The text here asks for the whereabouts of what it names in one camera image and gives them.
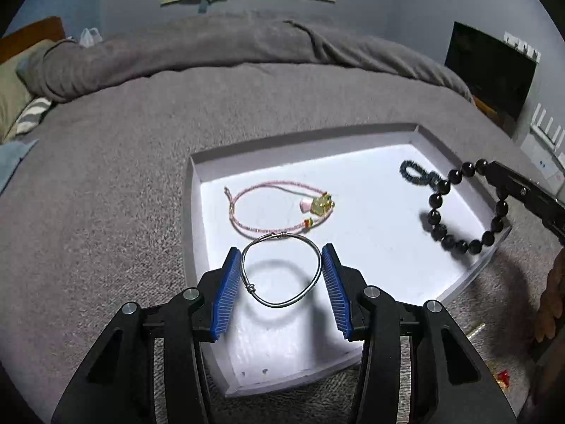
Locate black television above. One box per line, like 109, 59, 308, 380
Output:
444, 21, 538, 120

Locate person's right hand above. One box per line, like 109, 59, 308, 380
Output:
533, 247, 565, 343

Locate pink cord charm bracelet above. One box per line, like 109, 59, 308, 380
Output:
224, 187, 335, 237

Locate wooden headboard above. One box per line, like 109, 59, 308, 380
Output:
0, 17, 66, 65

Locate light blue cloth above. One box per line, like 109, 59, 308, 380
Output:
0, 139, 40, 195

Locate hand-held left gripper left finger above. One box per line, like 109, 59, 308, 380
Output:
50, 246, 243, 424

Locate silver wire bangle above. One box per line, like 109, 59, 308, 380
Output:
239, 232, 323, 307

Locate dark blue bead bracelet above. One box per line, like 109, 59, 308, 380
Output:
399, 159, 442, 186

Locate white wall hooks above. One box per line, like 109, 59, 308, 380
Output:
503, 32, 541, 61

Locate grey striped pillow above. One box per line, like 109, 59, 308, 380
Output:
9, 96, 54, 140

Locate grey cardboard box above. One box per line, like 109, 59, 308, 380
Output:
183, 123, 513, 398

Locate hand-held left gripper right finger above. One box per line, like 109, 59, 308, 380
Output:
321, 243, 517, 424

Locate large black bead bracelet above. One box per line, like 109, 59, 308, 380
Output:
426, 159, 510, 254

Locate white router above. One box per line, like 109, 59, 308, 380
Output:
530, 102, 565, 144

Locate white cabinet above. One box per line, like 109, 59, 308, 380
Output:
518, 135, 565, 195

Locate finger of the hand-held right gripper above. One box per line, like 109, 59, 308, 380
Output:
483, 160, 565, 246

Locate olive green pillow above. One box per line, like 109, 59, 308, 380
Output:
0, 40, 56, 142

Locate grey bunched duvet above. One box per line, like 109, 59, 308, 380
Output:
18, 11, 475, 104

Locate wooden television stand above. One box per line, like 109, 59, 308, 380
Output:
472, 95, 515, 133

